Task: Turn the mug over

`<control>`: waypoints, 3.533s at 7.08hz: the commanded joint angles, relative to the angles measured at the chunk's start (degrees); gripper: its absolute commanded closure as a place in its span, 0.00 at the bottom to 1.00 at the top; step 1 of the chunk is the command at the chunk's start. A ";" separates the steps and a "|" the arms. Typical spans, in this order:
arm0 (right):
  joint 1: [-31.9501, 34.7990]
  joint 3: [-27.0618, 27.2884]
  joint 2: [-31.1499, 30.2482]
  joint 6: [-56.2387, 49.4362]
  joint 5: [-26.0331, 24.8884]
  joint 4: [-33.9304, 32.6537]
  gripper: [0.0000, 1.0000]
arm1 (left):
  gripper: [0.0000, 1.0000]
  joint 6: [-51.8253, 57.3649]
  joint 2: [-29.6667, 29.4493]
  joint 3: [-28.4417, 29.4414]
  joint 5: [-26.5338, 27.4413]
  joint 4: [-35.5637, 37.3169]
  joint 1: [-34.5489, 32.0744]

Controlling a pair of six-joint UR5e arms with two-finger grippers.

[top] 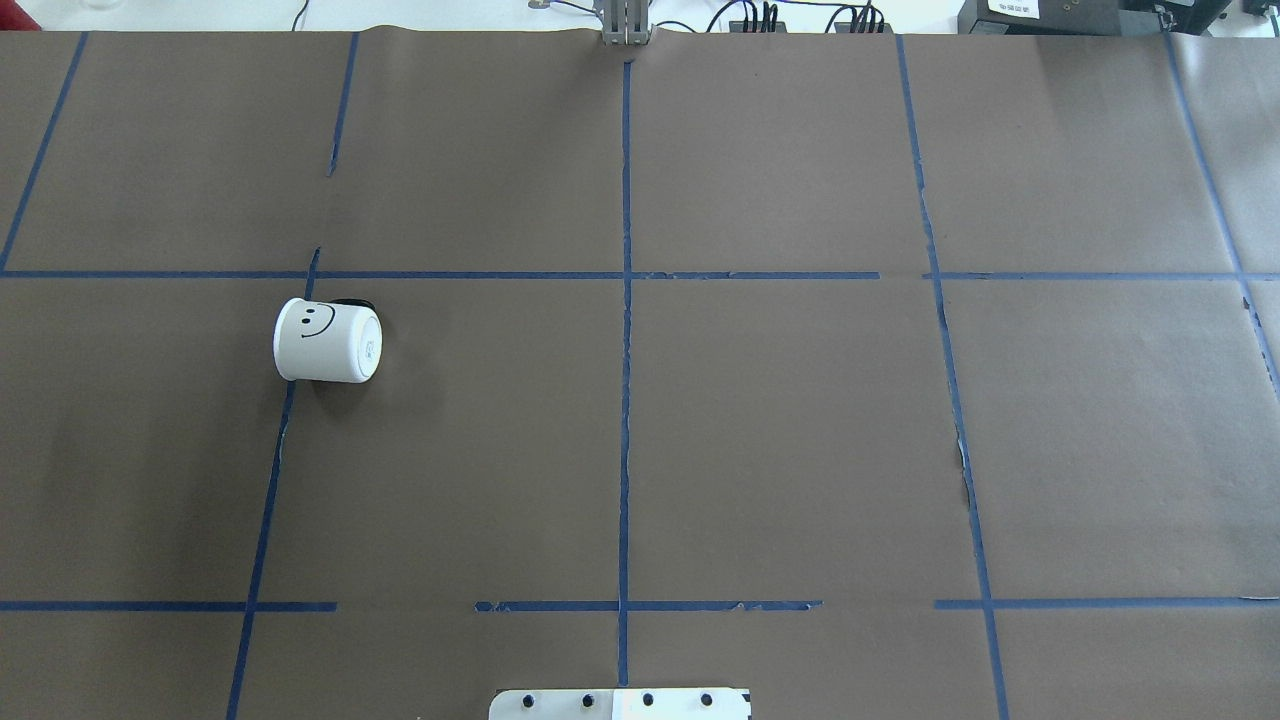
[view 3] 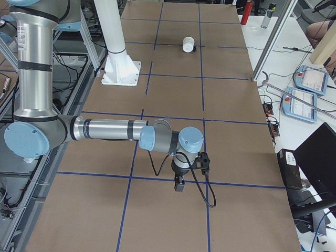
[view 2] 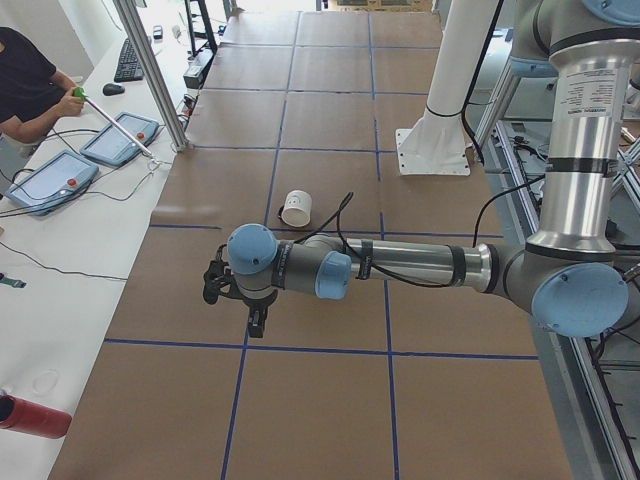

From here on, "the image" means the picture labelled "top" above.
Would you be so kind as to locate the white smiley mug black handle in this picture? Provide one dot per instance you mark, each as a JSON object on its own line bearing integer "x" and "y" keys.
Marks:
{"x": 338, "y": 341}

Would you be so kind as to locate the black computer box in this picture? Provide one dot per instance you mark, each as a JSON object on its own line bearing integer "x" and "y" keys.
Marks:
{"x": 1083, "y": 18}

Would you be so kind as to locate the aluminium frame post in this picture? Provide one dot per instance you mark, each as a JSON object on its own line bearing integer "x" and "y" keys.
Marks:
{"x": 624, "y": 22}

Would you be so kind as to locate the white pedestal column with base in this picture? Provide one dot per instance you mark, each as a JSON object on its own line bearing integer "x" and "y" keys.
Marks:
{"x": 623, "y": 703}

